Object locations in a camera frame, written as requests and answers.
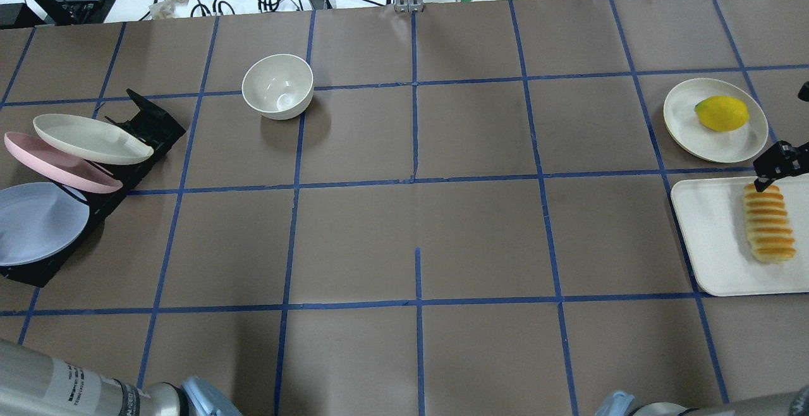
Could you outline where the cream plate in rack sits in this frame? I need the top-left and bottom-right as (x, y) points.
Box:
(32, 113), (154, 166)

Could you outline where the white rectangular tray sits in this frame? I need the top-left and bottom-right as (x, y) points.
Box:
(671, 176), (808, 296)

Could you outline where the yellow lemon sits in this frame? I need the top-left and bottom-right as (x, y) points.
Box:
(694, 95), (750, 133)

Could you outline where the striped bread loaf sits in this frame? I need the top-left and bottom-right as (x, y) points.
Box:
(742, 183), (797, 264)

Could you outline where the white ceramic bowl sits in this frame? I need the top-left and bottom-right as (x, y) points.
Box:
(241, 54), (314, 120)

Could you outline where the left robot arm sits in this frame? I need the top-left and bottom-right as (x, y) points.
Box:
(1, 340), (241, 415)

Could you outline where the blue plate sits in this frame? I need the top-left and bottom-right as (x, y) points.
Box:
(1, 182), (89, 267)

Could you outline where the black dish rack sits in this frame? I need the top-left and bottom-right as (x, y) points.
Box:
(1, 90), (186, 288)

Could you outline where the cream plate under lemon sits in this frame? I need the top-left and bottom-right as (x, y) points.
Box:
(664, 77), (769, 164)

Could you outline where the pink plate in rack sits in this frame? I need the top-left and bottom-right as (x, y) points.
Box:
(4, 133), (123, 194)

